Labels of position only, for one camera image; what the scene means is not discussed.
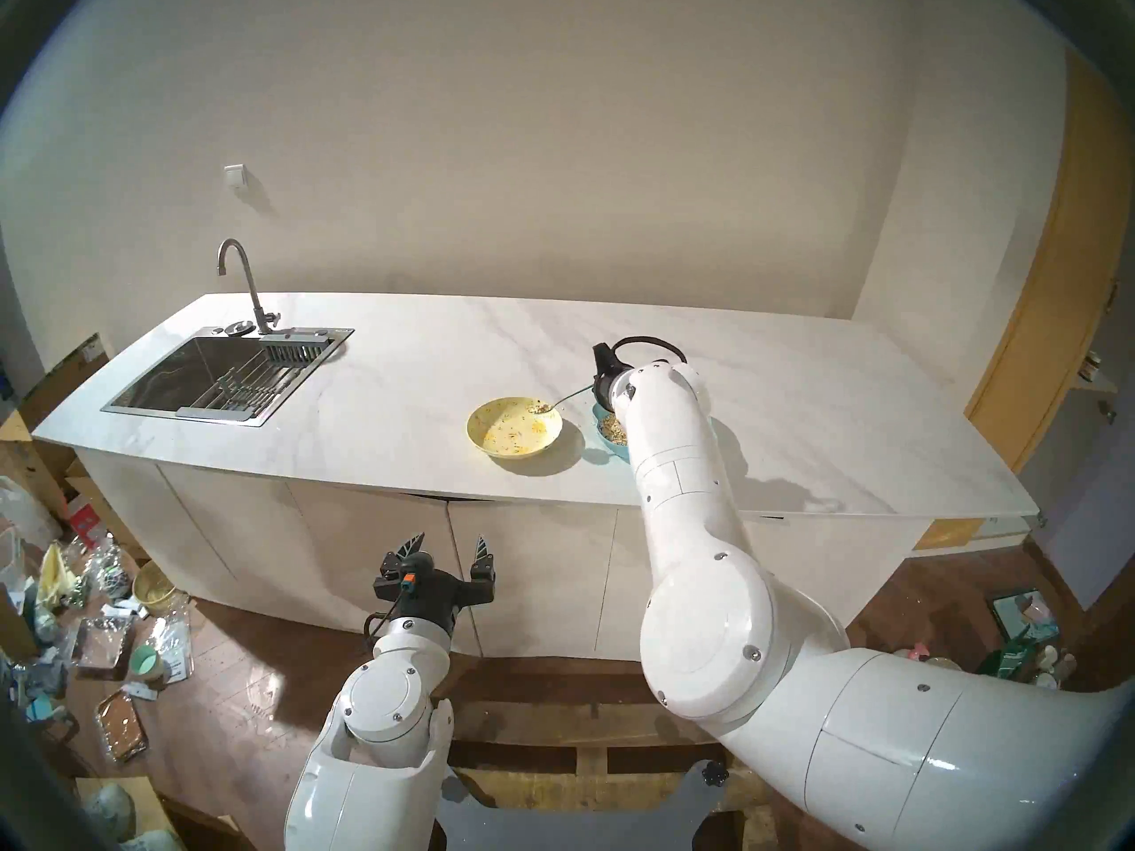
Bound open cardboard box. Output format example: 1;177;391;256
75;774;178;851

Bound stainless steel sink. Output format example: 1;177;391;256
100;326;356;428

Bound plastic tray brown contents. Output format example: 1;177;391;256
95;688;150;764

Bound grey sink strainer basket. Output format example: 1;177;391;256
263;331;331;365

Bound blue flower-shaped bowl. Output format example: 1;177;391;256
591;397;632;463

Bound white counter cabinet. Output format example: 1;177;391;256
73;449;932;668

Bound metal spoon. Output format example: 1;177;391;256
528;383;598;414

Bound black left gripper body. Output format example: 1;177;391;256
372;567;496;642

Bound wooden pallet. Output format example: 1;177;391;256
443;699;741;824

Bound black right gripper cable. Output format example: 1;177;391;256
612;335;688;369

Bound yellow speckled bowl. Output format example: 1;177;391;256
466;397;564;461

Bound curved steel faucet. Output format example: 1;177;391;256
217;238;282;336

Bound green bag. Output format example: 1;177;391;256
975;641;1034;679

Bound clear plastic tray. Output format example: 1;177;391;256
71;614;136;673

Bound brown cardboard box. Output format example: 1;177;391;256
0;332;112;504

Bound yellow bag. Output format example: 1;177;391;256
37;542;81;613

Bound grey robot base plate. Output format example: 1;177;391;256
434;759;732;851

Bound white plastic bag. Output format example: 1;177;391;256
0;477;63;549

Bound printed clear plastic bag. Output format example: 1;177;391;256
146;605;194;682

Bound wooden door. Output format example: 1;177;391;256
913;47;1135;553

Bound red box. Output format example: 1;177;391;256
67;495;107;547

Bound metal sink rack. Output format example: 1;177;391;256
177;366;298;416

